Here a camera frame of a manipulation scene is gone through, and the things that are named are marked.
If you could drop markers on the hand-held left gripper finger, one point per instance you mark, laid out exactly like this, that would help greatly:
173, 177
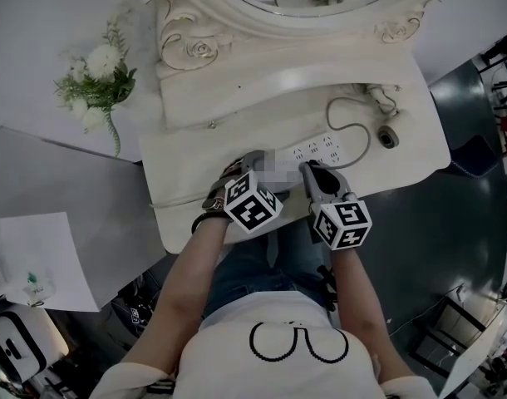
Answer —
253, 157

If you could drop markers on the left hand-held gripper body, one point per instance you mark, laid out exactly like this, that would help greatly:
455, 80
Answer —
250, 206

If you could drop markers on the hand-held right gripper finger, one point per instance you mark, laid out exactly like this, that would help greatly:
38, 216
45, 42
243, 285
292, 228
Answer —
311, 181
339, 179

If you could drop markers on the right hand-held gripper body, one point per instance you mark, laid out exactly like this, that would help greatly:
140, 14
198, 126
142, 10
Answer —
341, 223

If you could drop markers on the white power strip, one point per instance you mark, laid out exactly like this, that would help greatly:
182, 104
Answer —
324, 150

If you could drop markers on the grey white hair dryer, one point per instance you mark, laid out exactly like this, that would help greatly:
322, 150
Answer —
387, 136

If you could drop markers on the person's right forearm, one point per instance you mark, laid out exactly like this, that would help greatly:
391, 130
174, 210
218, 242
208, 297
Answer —
363, 310

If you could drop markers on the person's left forearm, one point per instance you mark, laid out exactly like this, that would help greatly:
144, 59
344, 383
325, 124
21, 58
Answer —
183, 289

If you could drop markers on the person's left hand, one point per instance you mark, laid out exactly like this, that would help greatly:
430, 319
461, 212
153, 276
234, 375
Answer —
222, 193

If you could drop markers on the small metal drawer knob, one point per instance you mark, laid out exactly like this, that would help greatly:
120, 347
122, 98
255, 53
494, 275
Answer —
212, 124

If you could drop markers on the black wrist band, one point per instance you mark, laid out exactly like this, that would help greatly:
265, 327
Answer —
197, 224

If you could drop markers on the person's blue jeans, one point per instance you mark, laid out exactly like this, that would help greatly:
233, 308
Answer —
257, 272

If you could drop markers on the white ornate vanity mirror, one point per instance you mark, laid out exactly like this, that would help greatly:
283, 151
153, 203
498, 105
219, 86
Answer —
278, 35

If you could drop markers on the person's white printed shirt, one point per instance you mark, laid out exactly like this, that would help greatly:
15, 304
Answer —
278, 347

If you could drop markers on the dark blue stool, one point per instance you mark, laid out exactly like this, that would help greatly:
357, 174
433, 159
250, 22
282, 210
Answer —
480, 156

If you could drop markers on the white flower bouquet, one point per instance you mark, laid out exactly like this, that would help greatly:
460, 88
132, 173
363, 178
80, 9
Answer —
99, 73

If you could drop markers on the grey cabinet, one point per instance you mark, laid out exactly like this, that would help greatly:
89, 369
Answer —
62, 189

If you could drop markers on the white side table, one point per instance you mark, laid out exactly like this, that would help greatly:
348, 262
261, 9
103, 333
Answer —
482, 356

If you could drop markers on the white paper sheet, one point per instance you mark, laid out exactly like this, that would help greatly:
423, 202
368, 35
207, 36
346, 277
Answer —
37, 256

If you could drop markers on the clear bag with green item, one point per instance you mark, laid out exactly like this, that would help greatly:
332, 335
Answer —
38, 289

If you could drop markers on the white device with black band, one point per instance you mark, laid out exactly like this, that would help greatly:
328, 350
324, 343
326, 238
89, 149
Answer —
16, 343

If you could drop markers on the black metal frame stand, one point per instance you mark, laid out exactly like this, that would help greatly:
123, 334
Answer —
449, 335

